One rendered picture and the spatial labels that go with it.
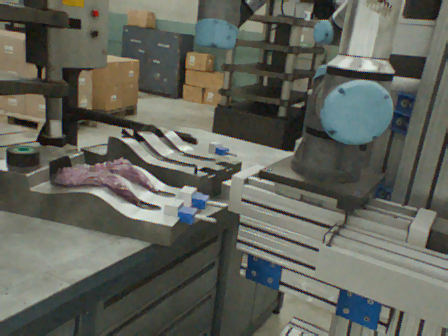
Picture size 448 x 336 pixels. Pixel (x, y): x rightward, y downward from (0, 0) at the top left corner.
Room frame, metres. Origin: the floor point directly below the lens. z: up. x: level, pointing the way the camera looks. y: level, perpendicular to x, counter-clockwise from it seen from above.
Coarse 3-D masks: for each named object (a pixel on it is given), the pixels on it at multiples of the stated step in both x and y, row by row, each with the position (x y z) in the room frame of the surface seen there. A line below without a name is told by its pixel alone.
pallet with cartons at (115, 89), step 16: (112, 64) 5.85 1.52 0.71; (128, 64) 6.25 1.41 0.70; (96, 80) 5.80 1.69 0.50; (112, 80) 5.87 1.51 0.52; (128, 80) 6.27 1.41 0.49; (96, 96) 5.80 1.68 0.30; (112, 96) 5.89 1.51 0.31; (128, 96) 6.27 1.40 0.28; (112, 112) 5.89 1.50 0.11; (128, 112) 6.47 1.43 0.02
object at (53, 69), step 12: (48, 0) 1.77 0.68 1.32; (60, 0) 1.79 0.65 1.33; (48, 36) 1.77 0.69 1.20; (60, 36) 1.79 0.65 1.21; (48, 48) 1.77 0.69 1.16; (60, 48) 1.79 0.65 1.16; (48, 60) 1.77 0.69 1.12; (60, 60) 1.79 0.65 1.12; (48, 72) 1.77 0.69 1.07; (60, 72) 1.79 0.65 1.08; (48, 108) 1.77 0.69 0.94; (60, 108) 1.79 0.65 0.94; (48, 120) 1.77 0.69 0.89; (60, 120) 1.79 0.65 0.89; (48, 132) 1.77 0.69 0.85; (60, 132) 1.79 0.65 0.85; (48, 144) 1.75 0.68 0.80; (60, 144) 1.77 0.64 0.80
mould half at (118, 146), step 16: (160, 128) 1.70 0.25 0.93; (112, 144) 1.49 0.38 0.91; (128, 144) 1.46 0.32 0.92; (160, 144) 1.56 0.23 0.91; (176, 144) 1.62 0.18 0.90; (96, 160) 1.52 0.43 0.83; (112, 160) 1.49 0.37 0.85; (128, 160) 1.46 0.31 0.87; (144, 160) 1.42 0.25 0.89; (160, 160) 1.45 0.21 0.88; (192, 160) 1.49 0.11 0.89; (224, 160) 1.53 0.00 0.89; (160, 176) 1.39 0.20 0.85; (176, 176) 1.36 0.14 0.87; (192, 176) 1.33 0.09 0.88; (224, 176) 1.45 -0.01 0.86; (208, 192) 1.37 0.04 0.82
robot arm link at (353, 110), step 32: (352, 0) 0.86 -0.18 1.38; (384, 0) 0.83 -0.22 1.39; (352, 32) 0.84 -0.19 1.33; (384, 32) 0.83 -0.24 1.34; (352, 64) 0.83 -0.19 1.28; (384, 64) 0.83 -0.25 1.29; (320, 96) 0.90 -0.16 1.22; (352, 96) 0.80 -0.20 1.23; (384, 96) 0.81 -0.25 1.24; (352, 128) 0.81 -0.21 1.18; (384, 128) 0.81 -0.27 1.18
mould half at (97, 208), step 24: (0, 168) 1.12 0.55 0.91; (24, 168) 1.15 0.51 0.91; (48, 168) 1.18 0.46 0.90; (0, 192) 1.12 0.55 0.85; (24, 192) 1.10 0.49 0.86; (48, 192) 1.09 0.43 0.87; (72, 192) 1.08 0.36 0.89; (96, 192) 1.07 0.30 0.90; (144, 192) 1.19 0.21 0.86; (48, 216) 1.09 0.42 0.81; (72, 216) 1.07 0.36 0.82; (96, 216) 1.06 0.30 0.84; (120, 216) 1.05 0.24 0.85; (144, 216) 1.06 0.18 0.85; (168, 216) 1.07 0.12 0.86; (144, 240) 1.03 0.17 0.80; (168, 240) 1.02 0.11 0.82
